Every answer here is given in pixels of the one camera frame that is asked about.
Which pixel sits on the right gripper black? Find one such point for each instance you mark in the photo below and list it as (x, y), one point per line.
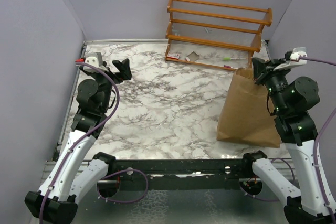
(260, 66)

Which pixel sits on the small open cardboard box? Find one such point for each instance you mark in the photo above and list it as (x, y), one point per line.
(192, 57)

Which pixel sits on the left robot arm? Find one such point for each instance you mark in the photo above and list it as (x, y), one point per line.
(57, 199)

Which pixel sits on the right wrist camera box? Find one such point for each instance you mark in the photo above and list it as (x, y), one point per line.
(295, 58)

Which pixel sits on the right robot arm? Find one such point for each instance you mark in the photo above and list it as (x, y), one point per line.
(311, 201)

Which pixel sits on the green marker pen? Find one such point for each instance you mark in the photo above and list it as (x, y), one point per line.
(234, 58)

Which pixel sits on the wooden shelf rack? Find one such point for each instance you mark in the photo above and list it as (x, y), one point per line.
(215, 31)

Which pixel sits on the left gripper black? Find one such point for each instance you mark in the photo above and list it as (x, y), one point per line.
(124, 66)

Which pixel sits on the pink marker pen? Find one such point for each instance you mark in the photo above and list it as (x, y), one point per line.
(229, 67)

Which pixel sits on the brown paper bag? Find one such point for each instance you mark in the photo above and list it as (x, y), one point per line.
(244, 118)

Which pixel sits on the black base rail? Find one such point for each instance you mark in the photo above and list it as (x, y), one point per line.
(175, 174)

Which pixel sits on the red white small box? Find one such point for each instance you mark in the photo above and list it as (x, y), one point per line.
(173, 55)

